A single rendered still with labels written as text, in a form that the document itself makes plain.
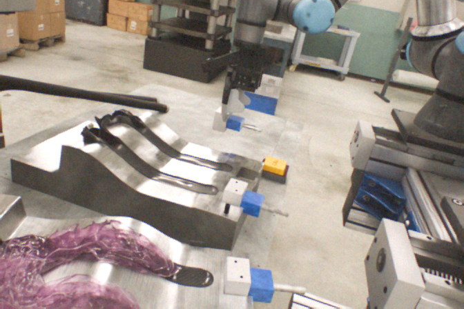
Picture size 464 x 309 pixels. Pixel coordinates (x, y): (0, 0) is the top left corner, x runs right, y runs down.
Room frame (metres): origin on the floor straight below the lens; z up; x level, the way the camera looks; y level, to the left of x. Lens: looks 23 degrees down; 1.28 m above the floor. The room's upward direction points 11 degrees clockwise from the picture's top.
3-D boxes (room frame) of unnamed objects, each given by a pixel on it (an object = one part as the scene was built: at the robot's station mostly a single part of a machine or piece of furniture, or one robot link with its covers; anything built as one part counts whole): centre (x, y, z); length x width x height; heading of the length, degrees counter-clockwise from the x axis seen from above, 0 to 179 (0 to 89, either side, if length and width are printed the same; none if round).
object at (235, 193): (0.59, -0.08, 0.89); 0.13 x 0.05 x 0.05; 79
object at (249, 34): (0.91, 0.01, 1.17); 0.08 x 0.08 x 0.05
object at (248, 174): (0.71, -0.05, 0.87); 0.05 x 0.05 x 0.04; 79
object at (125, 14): (7.11, 2.41, 0.42); 0.86 x 0.33 x 0.83; 83
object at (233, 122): (0.90, -0.01, 0.93); 0.13 x 0.05 x 0.05; 79
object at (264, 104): (3.91, -0.13, 0.11); 0.61 x 0.41 x 0.22; 83
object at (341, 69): (6.51, -1.24, 0.47); 1.10 x 0.52 x 0.94; 91
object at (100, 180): (0.71, 0.18, 0.87); 0.50 x 0.26 x 0.14; 79
